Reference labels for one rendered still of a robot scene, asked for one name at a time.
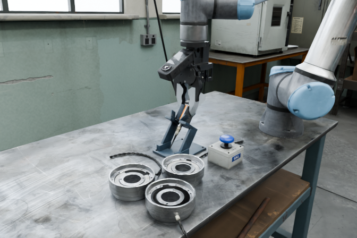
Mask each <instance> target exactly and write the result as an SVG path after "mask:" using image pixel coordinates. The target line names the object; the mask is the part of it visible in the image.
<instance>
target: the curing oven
mask: <svg viewBox="0 0 357 238"><path fill-rule="evenodd" d="M293 3H294V0H267V1H265V2H262V3H260V4H258V5H255V6H254V12H253V15H252V17H251V18H250V19H248V20H222V19H212V22H211V42H210V49H214V50H215V53H218V51H219V50H222V51H227V52H235V53H242V54H250V55H253V58H257V55H261V54H267V53H273V52H279V53H283V51H284V50H287V48H288V40H289V35H290V27H291V19H292V11H293Z"/></svg>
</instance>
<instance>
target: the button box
mask: <svg viewBox="0 0 357 238"><path fill-rule="evenodd" d="M243 150H244V147H243V146H241V145H238V144H235V143H233V142H232V143H229V144H228V146H225V145H224V143H223V142H221V141H218V142H216V143H214V144H212V145H210V146H208V161H209V162H211V163H214V164H216V165H218V166H220V167H222V168H225V169H227V170H229V169H230V168H232V167H234V166H235V165H237V164H239V163H240V162H242V161H243Z"/></svg>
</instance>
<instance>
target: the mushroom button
mask: <svg viewBox="0 0 357 238"><path fill-rule="evenodd" d="M219 140H220V141H221V142H223V143H224V145H225V146H228V144H229V143H232V142H234V138H233V137H232V136H231V135H221V136H220V137H219Z"/></svg>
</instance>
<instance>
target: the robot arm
mask: <svg viewBox="0 0 357 238"><path fill-rule="evenodd" d="M180 1H181V12H180V39H181V44H180V46H183V47H186V49H184V48H182V49H181V50H180V51H179V52H178V53H177V54H176V55H174V56H173V57H172V58H171V59H170V60H169V61H168V62H166V63H165V64H164V65H163V66H162V67H161V68H160V69H158V70H157V71H158V74H159V77H160V78H161V79H164V80H167V81H172V80H173V79H174V91H175V95H176V98H177V102H178V104H179V107H180V106H181V104H183V105H185V102H186V101H187V100H189V99H190V100H189V113H190V115H191V116H194V114H195V113H196V111H197V108H198V106H199V105H201V104H202V103H203V102H204V101H205V100H206V96H205V95H204V94H202V93H201V91H202V83H204V82H206V78H207V82H209V81H212V80H213V63H209V41H205V40H207V33H208V26H207V25H208V19H222V20H248V19H250V18H251V17H252V15H253V12H254V6H255V5H258V4H260V3H262V2H265V1H267V0H180ZM356 25H357V0H331V3H330V5H329V7H328V9H327V12H326V14H325V16H324V18H323V20H322V23H321V25H320V27H319V29H318V32H317V34H316V36H315V38H314V40H313V43H312V45H311V47H310V49H309V51H308V54H307V56H306V58H305V60H304V62H303V63H301V64H299V65H297V66H274V67H272V68H271V72H270V75H269V77H270V78H269V87H268V96H267V106H266V109H265V111H264V113H263V115H262V117H261V119H260V122H259V129H260V131H262V132H263V133H265V134H267V135H270V136H273V137H278V138H285V139H293V138H298V137H301V136H302V135H303V132H304V125H303V120H316V119H318V118H321V117H323V116H325V115H326V114H327V113H328V112H329V111H330V110H331V109H332V107H333V105H334V102H335V96H334V92H333V90H332V88H333V86H334V84H335V82H336V78H335V76H334V71H335V69H336V67H337V65H338V62H339V60H340V59H341V57H342V55H343V53H344V50H345V48H346V46H347V44H348V42H349V40H350V38H351V36H352V34H353V32H354V30H355V27H356ZM209 69H211V77H209ZM188 84H189V86H192V88H190V89H188Z"/></svg>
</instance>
